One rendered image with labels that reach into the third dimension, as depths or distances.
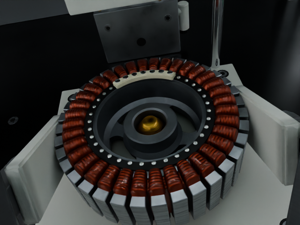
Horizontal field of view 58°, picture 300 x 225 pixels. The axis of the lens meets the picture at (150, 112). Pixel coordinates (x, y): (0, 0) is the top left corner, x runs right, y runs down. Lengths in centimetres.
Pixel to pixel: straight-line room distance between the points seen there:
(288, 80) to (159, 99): 12
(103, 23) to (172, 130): 14
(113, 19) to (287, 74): 16
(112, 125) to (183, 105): 5
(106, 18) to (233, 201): 18
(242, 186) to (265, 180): 1
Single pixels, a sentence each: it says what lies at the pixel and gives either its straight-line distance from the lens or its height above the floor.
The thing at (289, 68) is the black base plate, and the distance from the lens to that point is 27.
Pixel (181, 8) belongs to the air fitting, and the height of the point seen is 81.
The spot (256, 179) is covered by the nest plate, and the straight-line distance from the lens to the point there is 17.
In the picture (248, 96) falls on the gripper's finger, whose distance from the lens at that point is 16.
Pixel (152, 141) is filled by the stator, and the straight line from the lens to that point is 15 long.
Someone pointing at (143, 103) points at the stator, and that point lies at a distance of 19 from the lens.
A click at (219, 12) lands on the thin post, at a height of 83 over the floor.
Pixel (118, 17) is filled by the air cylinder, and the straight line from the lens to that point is 26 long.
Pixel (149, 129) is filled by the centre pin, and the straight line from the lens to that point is 16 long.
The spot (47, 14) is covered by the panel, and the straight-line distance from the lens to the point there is 41.
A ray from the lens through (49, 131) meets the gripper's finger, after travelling 16.
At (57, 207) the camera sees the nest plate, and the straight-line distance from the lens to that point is 18.
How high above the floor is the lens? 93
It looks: 46 degrees down
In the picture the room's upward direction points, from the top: 11 degrees counter-clockwise
